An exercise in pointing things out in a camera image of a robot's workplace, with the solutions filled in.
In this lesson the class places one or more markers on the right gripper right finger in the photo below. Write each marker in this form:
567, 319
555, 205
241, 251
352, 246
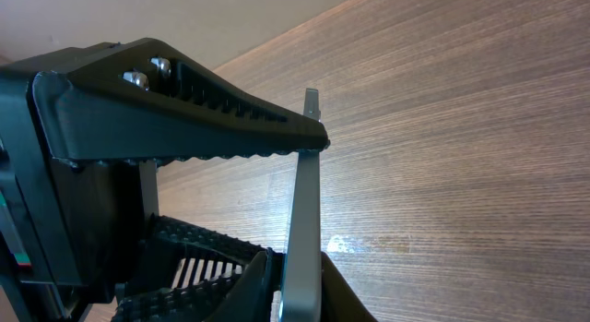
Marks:
339, 302

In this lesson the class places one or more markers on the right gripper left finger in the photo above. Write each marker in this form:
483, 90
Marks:
250, 299

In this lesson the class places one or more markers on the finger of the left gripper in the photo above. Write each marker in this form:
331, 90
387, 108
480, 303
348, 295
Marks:
146, 101
185, 272

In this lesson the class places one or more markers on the Galaxy S25 smartphone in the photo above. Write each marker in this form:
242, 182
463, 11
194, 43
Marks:
301, 290

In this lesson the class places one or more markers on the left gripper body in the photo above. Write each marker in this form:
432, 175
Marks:
70, 234

